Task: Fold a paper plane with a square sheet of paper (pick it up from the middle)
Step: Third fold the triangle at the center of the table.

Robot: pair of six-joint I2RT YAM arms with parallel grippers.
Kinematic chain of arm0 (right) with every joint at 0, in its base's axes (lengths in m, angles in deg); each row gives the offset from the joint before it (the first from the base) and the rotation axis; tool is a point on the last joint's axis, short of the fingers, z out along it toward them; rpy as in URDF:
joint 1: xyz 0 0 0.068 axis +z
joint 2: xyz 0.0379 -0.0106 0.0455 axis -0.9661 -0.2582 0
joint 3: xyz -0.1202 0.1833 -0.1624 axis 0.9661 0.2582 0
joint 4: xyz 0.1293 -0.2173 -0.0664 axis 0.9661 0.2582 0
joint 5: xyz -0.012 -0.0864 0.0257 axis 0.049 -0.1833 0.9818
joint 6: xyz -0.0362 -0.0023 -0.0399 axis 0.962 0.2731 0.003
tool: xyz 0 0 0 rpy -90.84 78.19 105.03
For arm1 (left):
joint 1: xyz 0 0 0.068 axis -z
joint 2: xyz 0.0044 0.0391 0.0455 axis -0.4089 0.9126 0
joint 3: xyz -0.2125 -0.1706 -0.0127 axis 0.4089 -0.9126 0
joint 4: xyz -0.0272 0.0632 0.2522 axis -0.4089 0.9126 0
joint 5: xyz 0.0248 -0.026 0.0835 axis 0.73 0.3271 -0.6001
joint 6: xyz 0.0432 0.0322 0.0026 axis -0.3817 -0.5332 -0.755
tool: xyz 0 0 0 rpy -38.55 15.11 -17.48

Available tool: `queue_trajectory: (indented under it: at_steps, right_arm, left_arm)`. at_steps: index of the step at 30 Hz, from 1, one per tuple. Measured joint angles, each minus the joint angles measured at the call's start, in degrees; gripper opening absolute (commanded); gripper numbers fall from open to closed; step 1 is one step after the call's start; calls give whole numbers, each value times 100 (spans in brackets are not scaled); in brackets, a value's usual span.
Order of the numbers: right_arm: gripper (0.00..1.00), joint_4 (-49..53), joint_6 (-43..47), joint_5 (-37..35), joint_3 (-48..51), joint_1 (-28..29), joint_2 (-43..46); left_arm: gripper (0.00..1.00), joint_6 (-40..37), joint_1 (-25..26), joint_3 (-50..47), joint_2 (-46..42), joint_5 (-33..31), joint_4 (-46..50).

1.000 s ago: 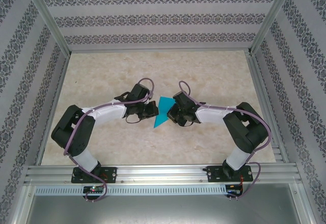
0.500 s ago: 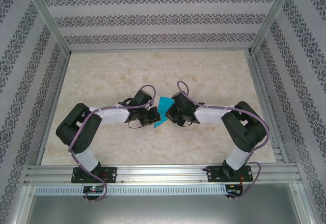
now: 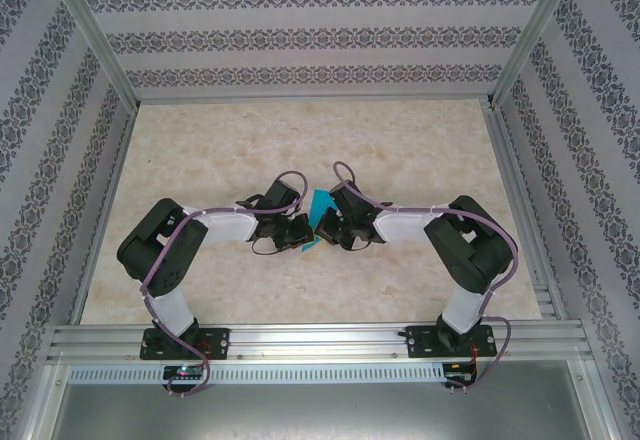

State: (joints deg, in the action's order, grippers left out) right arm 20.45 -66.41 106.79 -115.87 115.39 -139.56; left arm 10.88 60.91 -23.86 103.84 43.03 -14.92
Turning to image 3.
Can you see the teal cloth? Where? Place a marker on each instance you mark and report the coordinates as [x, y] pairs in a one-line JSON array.
[[320, 205]]

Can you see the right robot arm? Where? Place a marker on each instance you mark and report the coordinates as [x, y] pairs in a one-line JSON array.
[[400, 222]]

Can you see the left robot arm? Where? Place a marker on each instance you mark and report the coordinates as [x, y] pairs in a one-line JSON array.
[[225, 225]]

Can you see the small circuit board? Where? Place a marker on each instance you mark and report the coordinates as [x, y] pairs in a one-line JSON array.
[[457, 375], [182, 372]]

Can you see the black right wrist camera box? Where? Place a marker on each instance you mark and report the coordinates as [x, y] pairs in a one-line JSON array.
[[352, 200]]

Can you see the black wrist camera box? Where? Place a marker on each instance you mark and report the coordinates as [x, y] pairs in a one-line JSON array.
[[352, 200], [280, 195]]

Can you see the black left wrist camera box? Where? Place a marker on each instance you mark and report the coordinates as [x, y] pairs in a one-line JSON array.
[[280, 195]]

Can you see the aluminium mounting rail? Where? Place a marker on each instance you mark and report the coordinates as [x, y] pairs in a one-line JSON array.
[[320, 342]]

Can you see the aluminium frame cross beam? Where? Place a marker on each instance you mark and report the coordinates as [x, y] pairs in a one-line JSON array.
[[310, 99]]

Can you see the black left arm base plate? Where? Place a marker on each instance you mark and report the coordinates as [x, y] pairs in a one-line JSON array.
[[215, 342]]

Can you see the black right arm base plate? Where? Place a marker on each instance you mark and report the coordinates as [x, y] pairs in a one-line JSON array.
[[420, 342]]

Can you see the aluminium frame side rail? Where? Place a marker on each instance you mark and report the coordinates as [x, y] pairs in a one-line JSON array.
[[507, 160], [103, 210]]

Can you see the aluminium frame post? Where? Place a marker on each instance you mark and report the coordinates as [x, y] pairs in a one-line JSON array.
[[534, 30], [94, 30]]

